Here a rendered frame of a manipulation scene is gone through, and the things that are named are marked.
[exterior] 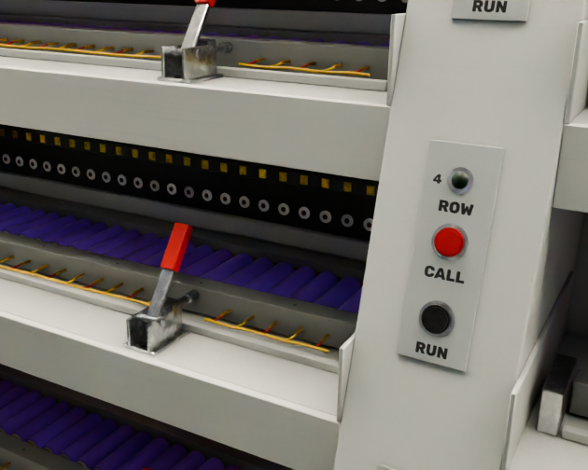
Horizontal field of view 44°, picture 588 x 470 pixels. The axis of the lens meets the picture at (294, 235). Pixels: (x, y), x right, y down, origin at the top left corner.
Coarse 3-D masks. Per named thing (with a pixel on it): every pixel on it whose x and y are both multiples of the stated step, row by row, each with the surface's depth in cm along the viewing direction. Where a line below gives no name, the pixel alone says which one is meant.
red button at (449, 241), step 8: (440, 232) 40; (448, 232) 39; (456, 232) 39; (440, 240) 40; (448, 240) 39; (456, 240) 39; (440, 248) 40; (448, 248) 39; (456, 248) 39; (448, 256) 39
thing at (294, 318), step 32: (0, 256) 65; (32, 256) 63; (64, 256) 61; (96, 256) 61; (128, 288) 59; (192, 288) 56; (224, 288) 55; (256, 320) 54; (288, 320) 52; (320, 320) 51; (352, 320) 51
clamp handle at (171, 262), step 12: (180, 228) 53; (192, 228) 53; (180, 240) 52; (168, 252) 52; (180, 252) 52; (168, 264) 52; (180, 264) 52; (168, 276) 52; (156, 288) 52; (168, 288) 52; (156, 300) 52; (156, 312) 51
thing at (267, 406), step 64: (64, 192) 76; (0, 320) 56; (64, 320) 55; (192, 320) 56; (64, 384) 55; (128, 384) 51; (192, 384) 48; (256, 384) 47; (320, 384) 47; (256, 448) 47; (320, 448) 44
